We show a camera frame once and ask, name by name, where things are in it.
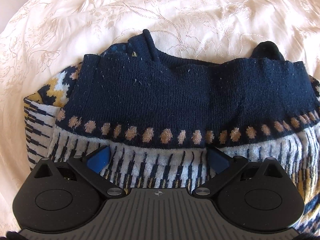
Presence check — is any cream floral embroidered bedspread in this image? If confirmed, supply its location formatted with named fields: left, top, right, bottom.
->
left=1, top=0, right=319, bottom=233

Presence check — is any navy yellow patterned knit sweater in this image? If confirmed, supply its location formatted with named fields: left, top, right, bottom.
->
left=24, top=30, right=319, bottom=235

